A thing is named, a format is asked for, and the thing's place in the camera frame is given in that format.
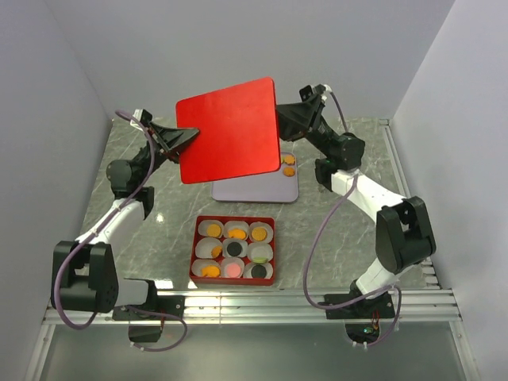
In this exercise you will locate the orange swirl cookie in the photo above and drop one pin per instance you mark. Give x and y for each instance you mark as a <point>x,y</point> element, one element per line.
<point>216,251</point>

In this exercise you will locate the white paper cup bottom right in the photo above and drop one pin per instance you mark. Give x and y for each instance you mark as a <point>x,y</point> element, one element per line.
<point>248,267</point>

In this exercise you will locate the orange dotted round cookie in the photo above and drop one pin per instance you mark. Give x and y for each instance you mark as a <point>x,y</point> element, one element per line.
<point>214,230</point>

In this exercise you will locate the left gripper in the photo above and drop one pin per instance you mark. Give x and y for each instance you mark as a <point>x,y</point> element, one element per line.
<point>166,139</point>

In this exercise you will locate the red box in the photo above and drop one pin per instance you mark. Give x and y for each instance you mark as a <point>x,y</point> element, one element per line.
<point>233,281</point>

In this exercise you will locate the white paper cup middle right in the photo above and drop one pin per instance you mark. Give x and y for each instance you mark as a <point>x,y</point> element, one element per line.
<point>260,250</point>

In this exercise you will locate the lavender tray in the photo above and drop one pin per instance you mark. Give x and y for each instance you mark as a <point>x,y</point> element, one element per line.
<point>272,187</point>

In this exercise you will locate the white paper cup bottom left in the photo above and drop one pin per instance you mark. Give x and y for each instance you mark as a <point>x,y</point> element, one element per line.
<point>198,264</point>

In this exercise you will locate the black sandwich cookie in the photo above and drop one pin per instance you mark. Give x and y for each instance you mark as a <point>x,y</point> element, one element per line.
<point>259,271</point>
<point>234,249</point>

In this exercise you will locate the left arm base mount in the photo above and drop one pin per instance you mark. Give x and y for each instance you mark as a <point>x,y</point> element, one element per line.
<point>147,321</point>

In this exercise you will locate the white paper cup bottom middle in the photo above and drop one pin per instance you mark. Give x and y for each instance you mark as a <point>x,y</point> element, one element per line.
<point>230,260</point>

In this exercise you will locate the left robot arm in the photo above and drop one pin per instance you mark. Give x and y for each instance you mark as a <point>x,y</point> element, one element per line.
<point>84,275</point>

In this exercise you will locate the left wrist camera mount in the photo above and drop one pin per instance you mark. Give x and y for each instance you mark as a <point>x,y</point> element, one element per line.
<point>142,119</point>

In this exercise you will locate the white paper cup middle left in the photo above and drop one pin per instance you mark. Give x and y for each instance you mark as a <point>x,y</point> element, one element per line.
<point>203,248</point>

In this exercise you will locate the white paper cup top middle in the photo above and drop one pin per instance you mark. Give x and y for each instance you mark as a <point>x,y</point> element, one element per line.
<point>236,224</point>

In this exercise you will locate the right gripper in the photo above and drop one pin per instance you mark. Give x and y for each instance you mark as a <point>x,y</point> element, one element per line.
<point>296,120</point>

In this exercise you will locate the white paper cup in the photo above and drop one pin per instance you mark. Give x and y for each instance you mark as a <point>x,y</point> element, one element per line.
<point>248,267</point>
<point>198,264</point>
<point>236,224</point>
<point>203,248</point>
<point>203,225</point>
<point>244,246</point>
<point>260,250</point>
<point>230,260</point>
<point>269,229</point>

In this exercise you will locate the aluminium rail frame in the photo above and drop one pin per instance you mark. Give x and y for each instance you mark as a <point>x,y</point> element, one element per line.
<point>161,248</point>

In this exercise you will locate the white paper cup top left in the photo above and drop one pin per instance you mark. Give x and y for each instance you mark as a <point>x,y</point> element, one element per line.
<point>203,225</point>

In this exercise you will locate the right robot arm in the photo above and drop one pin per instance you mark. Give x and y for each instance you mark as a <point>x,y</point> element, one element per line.
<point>403,231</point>

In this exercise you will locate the brown chip cookie right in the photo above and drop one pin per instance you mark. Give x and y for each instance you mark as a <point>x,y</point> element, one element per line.
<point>289,171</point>

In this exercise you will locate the red box lid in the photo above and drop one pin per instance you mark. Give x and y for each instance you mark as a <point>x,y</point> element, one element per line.
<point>238,132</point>

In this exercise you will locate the pink macaron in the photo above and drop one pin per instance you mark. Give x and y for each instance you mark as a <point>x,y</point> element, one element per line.
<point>233,270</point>

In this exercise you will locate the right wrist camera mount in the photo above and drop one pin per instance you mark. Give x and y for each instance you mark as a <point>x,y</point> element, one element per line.
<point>323,90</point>

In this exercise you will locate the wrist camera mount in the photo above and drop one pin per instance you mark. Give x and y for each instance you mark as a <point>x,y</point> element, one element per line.
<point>323,90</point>
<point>142,119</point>

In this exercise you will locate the white paper cup top right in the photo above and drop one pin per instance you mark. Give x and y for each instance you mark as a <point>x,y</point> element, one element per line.
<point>269,229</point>

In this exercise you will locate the white paper cup centre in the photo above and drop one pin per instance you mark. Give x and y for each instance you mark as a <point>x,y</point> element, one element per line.
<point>244,246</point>

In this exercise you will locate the orange fish cookie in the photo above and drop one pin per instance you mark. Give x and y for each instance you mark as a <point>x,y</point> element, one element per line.
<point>211,272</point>
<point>237,233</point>

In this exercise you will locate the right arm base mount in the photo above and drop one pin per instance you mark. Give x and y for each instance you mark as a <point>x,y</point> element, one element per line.
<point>369,320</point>

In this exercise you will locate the orange round sandwich cookie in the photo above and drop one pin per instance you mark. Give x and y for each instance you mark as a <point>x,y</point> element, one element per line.
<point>259,233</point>

